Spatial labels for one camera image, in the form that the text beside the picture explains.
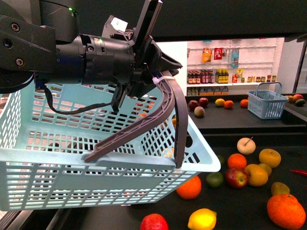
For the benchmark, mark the large orange near right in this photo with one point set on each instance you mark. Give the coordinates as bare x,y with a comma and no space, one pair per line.
285,211

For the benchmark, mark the red apple center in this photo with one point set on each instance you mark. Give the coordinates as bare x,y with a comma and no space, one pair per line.
236,178

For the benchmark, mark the green lime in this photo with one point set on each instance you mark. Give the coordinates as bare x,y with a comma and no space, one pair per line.
214,179
221,159

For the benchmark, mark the green lime lower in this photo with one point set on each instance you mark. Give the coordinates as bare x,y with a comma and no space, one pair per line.
214,179

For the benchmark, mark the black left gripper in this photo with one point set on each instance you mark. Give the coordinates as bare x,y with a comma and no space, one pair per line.
130,59

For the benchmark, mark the green kiwi upper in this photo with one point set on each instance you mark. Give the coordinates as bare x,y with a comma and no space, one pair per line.
267,168

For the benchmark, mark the red apple near left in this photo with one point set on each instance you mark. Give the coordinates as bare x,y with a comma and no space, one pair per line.
154,222

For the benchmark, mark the white pear with stem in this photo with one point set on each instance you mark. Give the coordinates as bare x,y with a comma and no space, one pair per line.
246,146

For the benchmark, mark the yellow orange apple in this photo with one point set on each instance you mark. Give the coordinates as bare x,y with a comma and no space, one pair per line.
270,157
257,176

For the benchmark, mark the large light blue basket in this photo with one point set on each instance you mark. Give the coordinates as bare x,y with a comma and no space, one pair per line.
42,155

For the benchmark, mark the small orange tangerine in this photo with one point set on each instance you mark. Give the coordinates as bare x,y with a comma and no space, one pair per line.
237,160

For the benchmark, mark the orange center left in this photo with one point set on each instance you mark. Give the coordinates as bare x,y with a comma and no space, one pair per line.
191,189

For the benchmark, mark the far black fruit shelf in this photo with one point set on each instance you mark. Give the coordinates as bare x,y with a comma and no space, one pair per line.
239,120

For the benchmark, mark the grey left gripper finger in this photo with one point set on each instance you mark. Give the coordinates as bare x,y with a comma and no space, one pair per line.
181,110

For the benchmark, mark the red chili pepper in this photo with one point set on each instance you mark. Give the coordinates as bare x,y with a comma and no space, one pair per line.
300,172

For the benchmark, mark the yellow orange apple right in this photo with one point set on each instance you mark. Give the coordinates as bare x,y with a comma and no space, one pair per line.
270,157

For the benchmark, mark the white wall goods shelf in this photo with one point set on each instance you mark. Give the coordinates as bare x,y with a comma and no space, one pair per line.
231,66

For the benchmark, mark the yellow orange apple center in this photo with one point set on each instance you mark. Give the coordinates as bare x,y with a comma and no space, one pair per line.
257,176

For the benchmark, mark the red apple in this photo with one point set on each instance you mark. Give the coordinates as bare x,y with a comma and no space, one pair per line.
154,222
236,178

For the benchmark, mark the brown kiwi lower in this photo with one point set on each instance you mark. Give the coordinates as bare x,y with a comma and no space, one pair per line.
279,188

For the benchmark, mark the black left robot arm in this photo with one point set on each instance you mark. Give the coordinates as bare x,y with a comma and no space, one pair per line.
40,43

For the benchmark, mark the green lime upper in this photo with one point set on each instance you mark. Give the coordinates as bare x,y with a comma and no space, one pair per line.
221,159

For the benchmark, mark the yellow lemon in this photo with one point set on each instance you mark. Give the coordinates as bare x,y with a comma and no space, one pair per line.
202,219

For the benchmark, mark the black fruit shelf tray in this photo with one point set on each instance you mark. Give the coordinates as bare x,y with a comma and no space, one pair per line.
237,209

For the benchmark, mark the small blue basket far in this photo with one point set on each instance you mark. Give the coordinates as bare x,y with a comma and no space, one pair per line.
266,104

